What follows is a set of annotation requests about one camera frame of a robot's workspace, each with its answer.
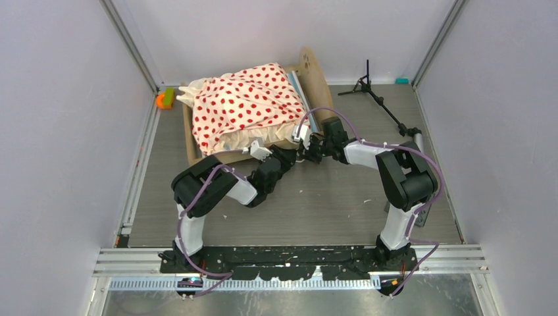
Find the wooden pet bed frame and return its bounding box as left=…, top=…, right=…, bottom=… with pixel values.
left=177, top=47, right=334, bottom=165

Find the blue striped mattress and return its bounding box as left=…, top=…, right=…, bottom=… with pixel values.
left=288, top=70, right=311, bottom=112

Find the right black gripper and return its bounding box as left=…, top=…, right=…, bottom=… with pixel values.
left=299, top=134, right=334, bottom=165

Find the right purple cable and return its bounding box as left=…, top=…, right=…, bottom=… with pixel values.
left=301, top=106, right=445, bottom=284

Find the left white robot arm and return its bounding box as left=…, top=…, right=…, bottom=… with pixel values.
left=171, top=138, right=297, bottom=273

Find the orange green toy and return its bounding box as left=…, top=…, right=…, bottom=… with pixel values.
left=155, top=87, right=176, bottom=110

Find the black tripod stand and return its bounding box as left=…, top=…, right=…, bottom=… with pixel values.
left=338, top=59, right=426, bottom=149

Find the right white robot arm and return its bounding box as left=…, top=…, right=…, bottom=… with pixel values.
left=292, top=117, right=439, bottom=271

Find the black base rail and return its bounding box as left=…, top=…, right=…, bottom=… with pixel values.
left=91, top=244, right=490, bottom=293

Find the teal small block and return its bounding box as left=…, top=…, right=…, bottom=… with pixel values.
left=394, top=78, right=411, bottom=85

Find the purple cable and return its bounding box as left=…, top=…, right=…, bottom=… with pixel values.
left=177, top=165, right=263, bottom=280
left=301, top=106, right=445, bottom=284

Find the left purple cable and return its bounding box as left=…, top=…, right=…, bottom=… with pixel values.
left=177, top=165, right=263, bottom=280

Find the strawberry print ruffled blanket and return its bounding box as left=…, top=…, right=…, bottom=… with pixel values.
left=177, top=63, right=307, bottom=155

